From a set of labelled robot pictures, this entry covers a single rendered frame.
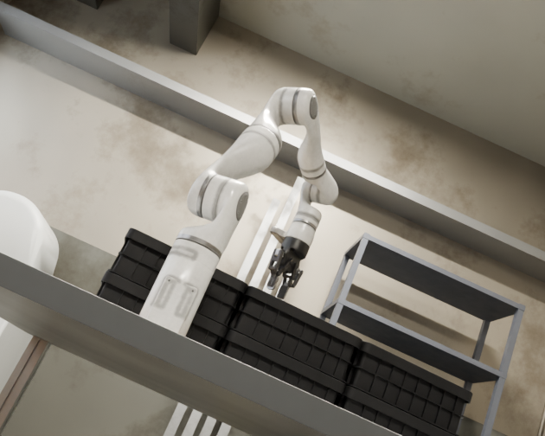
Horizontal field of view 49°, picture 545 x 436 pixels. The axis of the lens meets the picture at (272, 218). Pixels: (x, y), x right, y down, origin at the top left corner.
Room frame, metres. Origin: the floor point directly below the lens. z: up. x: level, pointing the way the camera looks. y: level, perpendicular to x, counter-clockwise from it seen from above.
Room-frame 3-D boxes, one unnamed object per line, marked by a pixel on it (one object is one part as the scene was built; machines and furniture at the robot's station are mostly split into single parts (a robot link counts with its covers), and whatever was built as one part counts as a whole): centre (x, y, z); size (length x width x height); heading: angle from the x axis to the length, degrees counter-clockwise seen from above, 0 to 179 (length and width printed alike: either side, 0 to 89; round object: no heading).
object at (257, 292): (1.56, -0.15, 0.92); 0.40 x 0.30 x 0.02; 6
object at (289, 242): (1.58, -0.09, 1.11); 0.08 x 0.08 x 0.09
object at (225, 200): (1.12, 0.10, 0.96); 0.09 x 0.09 x 0.17; 74
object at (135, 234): (1.53, 0.15, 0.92); 0.40 x 0.30 x 0.02; 6
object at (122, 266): (1.53, 0.15, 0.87); 0.40 x 0.30 x 0.11; 6
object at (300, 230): (1.59, -0.08, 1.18); 0.11 x 0.09 x 0.06; 51
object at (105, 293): (1.53, 0.15, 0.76); 0.40 x 0.30 x 0.12; 6
